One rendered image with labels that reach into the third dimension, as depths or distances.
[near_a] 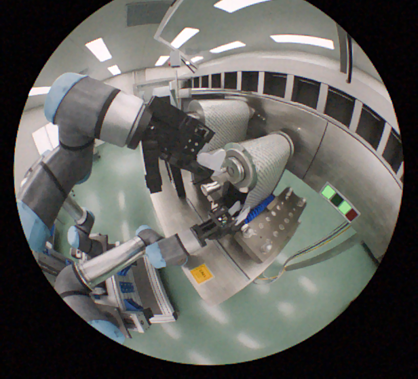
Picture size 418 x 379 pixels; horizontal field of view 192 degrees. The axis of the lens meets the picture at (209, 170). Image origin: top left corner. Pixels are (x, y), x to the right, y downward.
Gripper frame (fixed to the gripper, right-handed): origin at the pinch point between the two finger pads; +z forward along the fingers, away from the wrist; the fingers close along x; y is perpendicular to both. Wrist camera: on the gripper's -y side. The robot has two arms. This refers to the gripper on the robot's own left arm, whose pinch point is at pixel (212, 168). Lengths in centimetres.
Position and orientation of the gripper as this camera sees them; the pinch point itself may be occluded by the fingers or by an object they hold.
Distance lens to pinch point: 28.9
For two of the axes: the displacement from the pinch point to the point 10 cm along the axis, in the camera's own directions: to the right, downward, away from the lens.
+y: 5.4, -8.1, -2.2
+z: 6.4, 2.3, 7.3
